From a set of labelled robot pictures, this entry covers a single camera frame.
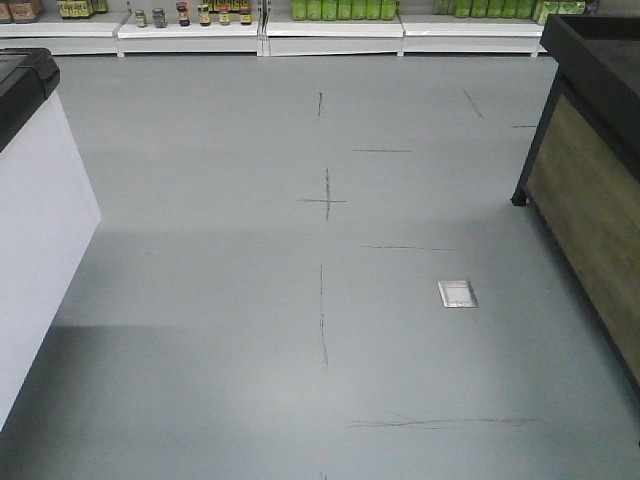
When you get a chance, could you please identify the metal floor outlet cover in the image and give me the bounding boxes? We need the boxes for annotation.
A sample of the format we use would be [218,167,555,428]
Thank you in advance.
[437,280,479,308]

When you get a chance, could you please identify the black wooden produce stand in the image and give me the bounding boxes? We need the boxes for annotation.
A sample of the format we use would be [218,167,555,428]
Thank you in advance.
[511,14,639,389]

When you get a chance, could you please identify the white chest freezer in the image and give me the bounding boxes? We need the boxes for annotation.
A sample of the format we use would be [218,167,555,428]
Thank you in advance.
[1,48,102,419]

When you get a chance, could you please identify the white store shelving unit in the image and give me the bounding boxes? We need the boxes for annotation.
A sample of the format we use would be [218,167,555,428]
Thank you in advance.
[0,0,551,58]

